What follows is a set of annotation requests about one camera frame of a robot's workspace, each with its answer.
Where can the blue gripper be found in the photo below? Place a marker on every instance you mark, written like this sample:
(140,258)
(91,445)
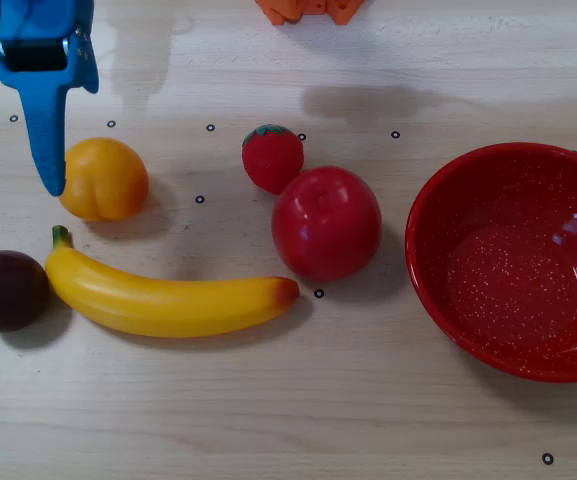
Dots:
(34,57)

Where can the red toy apple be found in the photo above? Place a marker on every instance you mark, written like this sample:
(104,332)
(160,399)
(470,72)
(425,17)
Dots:
(326,224)

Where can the dark purple toy plum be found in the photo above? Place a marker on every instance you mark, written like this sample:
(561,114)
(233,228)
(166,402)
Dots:
(5,291)

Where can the red speckled enamel bowl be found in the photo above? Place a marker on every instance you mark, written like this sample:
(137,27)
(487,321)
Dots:
(508,265)

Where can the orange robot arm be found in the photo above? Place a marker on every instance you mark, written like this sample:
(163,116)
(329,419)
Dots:
(295,10)

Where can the yellow toy banana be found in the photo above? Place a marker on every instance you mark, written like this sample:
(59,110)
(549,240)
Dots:
(168,305)

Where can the red toy strawberry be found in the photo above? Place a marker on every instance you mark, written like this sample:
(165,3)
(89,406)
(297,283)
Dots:
(272,159)

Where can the orange yellow toy peach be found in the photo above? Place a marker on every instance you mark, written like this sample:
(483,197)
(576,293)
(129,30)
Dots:
(105,180)

